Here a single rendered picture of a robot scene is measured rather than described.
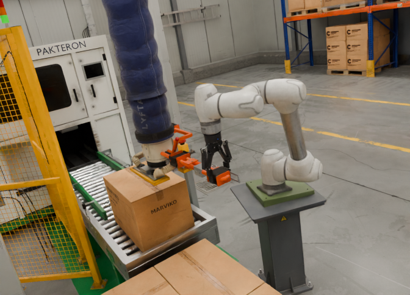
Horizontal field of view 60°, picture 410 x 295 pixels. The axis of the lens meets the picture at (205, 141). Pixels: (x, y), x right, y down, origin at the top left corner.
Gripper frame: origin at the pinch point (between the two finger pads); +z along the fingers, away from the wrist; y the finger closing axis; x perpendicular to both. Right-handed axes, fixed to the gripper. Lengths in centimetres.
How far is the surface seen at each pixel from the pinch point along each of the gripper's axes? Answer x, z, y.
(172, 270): -47, 73, 14
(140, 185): -91, 32, 6
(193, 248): -56, 72, -6
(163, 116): -50, -21, -2
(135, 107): -55, -29, 11
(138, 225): -73, 49, 20
